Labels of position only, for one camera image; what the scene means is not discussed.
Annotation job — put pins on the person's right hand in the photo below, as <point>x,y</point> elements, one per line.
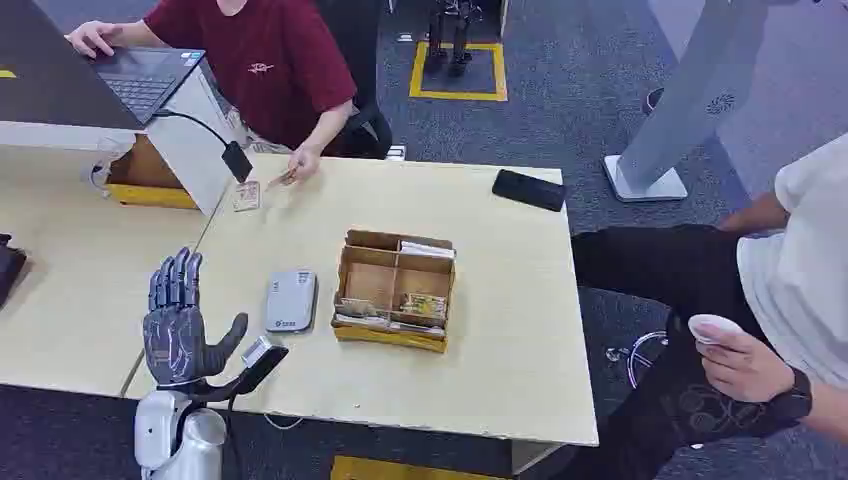
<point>93,36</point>

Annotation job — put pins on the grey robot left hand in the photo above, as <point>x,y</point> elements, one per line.
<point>173,338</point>

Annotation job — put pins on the person's left hand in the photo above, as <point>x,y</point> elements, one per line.
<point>742,368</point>
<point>306,162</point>

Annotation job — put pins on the small printed card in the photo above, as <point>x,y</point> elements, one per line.
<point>246,196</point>
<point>283,177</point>

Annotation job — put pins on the white rounded device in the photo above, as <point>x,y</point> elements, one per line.
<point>712,324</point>

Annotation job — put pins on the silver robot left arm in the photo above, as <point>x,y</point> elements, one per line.
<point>199,444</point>

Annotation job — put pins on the black wristwatch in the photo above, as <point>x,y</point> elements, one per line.
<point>795,397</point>

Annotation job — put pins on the dark laptop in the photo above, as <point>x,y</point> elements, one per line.
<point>146,79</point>

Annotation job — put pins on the black power adapter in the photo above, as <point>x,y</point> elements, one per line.
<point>237,162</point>

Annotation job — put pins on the black office chair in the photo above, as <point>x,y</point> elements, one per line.
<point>361,99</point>

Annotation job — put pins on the person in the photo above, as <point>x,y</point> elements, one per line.
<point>669,278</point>
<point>272,73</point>

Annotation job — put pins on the chrome chair base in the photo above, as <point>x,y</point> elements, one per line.
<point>636,354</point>

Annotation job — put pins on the grey card reader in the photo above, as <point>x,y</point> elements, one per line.
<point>291,301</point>

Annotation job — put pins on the clear plastic bag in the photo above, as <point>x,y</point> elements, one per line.
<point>106,162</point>

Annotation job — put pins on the wooden card box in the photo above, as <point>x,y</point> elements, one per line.
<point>371,281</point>

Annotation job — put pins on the yellow floor tape square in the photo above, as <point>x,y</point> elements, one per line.
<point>416,73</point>

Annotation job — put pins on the white card stack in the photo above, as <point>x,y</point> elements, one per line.
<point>427,250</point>

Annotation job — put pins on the cardboard box with yellow edge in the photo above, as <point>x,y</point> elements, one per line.
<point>142,179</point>

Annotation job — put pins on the row of cards in box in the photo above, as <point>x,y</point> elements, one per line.
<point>371,316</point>

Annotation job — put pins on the black object at desk edge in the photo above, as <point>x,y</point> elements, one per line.
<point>9,265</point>

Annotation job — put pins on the printed card in box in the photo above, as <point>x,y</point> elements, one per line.
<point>425,306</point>

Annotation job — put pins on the black robot legs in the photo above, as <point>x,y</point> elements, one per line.
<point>450,33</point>

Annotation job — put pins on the black smartphone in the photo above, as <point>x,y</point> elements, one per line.
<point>528,190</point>

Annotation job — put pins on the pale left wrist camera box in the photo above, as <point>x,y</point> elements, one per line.
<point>256,351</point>

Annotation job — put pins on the white floor stand post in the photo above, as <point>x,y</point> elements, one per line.
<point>689,99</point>

